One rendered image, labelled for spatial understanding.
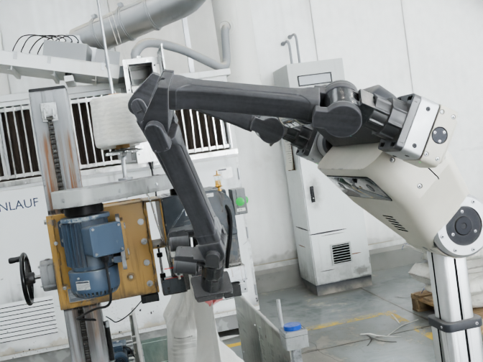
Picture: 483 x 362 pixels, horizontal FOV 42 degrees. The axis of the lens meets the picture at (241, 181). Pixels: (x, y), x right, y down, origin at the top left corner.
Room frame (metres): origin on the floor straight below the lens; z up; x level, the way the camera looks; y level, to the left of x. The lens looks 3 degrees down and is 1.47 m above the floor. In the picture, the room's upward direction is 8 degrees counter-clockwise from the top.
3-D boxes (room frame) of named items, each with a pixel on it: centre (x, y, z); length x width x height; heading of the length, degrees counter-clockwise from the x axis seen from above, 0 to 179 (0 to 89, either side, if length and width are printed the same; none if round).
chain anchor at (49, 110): (2.10, 0.60, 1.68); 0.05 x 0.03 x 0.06; 102
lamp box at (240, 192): (2.21, 0.02, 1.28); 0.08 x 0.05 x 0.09; 12
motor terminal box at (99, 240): (1.87, 0.43, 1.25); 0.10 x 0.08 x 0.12; 127
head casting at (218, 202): (2.29, 0.19, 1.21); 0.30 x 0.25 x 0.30; 12
